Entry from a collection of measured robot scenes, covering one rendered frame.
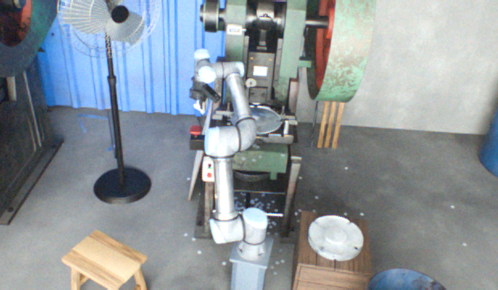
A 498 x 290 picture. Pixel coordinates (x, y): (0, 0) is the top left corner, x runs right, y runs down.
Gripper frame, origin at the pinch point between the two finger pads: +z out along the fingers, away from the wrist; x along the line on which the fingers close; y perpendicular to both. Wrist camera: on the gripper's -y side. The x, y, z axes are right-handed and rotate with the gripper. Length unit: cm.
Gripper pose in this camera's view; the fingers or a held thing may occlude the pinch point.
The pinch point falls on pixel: (204, 112)
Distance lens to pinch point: 255.8
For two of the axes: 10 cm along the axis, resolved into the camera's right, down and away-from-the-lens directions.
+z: -0.9, 7.9, 6.0
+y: -9.2, -3.0, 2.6
